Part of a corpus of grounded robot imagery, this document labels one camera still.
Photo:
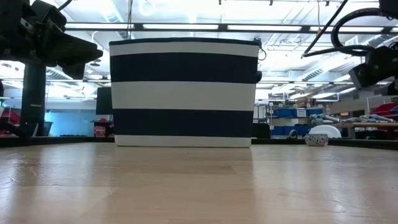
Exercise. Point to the navy white striped fabric basket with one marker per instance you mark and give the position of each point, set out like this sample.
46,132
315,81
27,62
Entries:
183,96

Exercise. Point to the black overhead beam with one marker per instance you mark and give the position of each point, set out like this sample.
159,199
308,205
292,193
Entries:
224,27

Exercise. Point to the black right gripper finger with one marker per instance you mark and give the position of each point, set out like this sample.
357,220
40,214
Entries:
362,76

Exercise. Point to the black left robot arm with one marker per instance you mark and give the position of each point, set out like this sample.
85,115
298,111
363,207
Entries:
32,99

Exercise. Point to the black aluminium table frame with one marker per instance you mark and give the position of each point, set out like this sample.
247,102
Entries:
62,140

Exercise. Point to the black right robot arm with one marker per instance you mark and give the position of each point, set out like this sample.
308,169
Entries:
388,7

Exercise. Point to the blue storage bin row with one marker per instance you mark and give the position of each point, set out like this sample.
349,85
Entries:
281,130
286,112

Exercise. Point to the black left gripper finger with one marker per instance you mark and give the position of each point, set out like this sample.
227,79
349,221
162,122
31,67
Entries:
74,71
77,51

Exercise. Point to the red box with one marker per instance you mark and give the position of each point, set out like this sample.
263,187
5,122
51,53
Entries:
100,130

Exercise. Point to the wooden workbench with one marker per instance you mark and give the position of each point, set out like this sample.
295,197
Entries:
367,125

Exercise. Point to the red storage bin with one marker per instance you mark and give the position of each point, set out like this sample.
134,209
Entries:
385,109

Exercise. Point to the white dome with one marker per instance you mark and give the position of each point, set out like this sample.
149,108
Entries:
325,130

